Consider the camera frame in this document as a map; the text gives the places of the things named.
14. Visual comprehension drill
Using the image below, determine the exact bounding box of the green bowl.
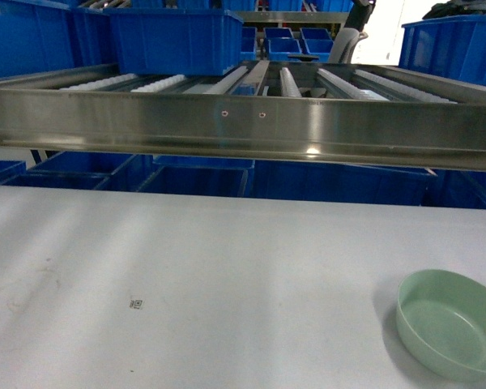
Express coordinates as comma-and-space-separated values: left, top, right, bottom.
395, 269, 486, 383

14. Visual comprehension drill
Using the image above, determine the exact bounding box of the stainless steel roller shelf rack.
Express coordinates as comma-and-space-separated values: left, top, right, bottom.
0, 61, 486, 171

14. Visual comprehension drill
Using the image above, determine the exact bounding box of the blue bin on upper shelf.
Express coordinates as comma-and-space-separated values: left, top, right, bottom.
106, 8, 243, 76

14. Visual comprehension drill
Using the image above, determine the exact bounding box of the blue bin below shelf left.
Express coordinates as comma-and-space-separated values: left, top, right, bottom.
0, 152, 153, 191

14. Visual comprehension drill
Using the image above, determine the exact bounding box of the small QR code sticker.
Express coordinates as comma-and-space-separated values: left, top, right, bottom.
129, 299, 144, 310

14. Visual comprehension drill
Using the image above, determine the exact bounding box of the grey office chair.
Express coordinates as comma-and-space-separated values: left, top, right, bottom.
327, 0, 376, 64

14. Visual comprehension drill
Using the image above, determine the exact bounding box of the blue bin upper right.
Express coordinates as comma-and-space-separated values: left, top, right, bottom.
399, 15, 486, 86

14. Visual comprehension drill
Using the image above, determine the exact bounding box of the blue bin upper left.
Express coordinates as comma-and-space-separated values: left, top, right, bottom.
0, 1, 117, 78

